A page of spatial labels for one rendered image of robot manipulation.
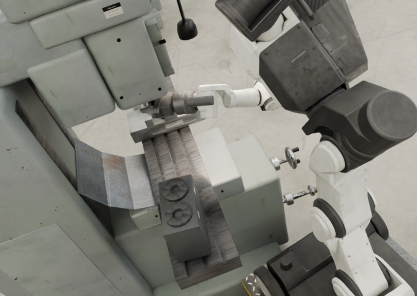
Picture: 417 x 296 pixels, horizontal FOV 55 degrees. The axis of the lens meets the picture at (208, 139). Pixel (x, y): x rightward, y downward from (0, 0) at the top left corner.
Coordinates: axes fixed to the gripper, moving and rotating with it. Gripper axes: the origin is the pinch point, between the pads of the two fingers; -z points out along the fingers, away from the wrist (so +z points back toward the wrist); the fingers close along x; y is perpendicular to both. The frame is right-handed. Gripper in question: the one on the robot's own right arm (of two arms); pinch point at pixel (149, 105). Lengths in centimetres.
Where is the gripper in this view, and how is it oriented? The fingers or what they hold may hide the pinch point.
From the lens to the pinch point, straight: 153.6
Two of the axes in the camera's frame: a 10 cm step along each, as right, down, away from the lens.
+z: 9.6, -0.5, -2.7
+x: -1.4, 7.4, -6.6
